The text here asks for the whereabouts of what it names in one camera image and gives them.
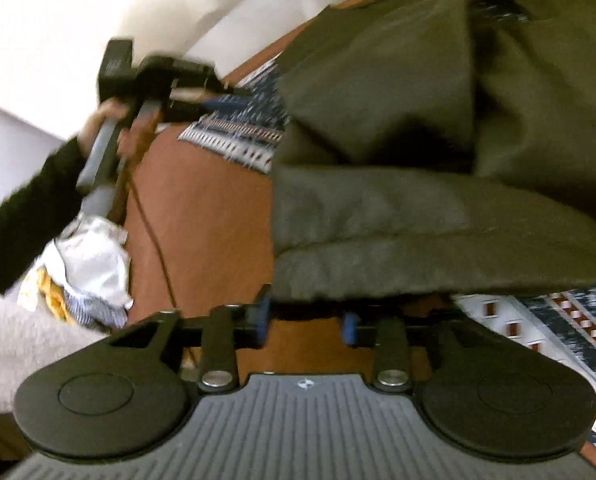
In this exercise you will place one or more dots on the dark patterned blanket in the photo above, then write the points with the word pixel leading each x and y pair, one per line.
pixel 243 130

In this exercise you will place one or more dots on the yellow cloth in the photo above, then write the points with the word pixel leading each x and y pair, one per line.
pixel 45 292

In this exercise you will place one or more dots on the person's left hand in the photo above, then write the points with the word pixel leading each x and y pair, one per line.
pixel 95 122

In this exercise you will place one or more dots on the blue striped cloth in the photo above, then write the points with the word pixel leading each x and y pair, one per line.
pixel 95 310

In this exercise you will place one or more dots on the white crumpled cloth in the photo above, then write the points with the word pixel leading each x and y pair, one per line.
pixel 95 255

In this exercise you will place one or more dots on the beige fuzzy blanket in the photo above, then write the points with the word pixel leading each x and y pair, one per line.
pixel 23 350

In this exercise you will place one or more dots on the person's left forearm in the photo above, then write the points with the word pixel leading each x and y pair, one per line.
pixel 23 220

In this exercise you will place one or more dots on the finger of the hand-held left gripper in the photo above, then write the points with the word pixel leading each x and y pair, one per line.
pixel 223 106
pixel 193 94

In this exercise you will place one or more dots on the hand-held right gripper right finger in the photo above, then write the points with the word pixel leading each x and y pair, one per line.
pixel 349 331

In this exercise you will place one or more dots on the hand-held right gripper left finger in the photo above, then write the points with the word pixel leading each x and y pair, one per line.
pixel 262 317

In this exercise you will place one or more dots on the olive green pants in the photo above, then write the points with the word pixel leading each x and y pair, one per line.
pixel 417 150

